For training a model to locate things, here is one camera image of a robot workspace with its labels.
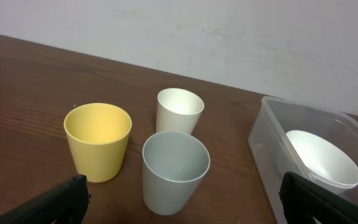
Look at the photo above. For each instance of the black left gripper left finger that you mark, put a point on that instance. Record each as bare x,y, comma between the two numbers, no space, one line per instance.
65,203

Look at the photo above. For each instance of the grey plastic cup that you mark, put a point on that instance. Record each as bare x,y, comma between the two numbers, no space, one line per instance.
174,164

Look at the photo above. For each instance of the white plastic cup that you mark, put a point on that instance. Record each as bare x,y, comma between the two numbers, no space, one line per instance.
178,110

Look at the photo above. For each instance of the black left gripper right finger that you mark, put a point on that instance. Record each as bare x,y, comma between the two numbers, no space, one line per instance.
306,202

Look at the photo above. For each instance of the yellow plastic cup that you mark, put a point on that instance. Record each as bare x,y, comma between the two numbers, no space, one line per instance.
97,135

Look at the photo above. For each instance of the white plastic bowl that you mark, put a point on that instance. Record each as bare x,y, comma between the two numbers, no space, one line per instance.
329,165

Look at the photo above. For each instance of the clear plastic container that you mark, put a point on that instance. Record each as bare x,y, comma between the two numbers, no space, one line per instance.
275,155

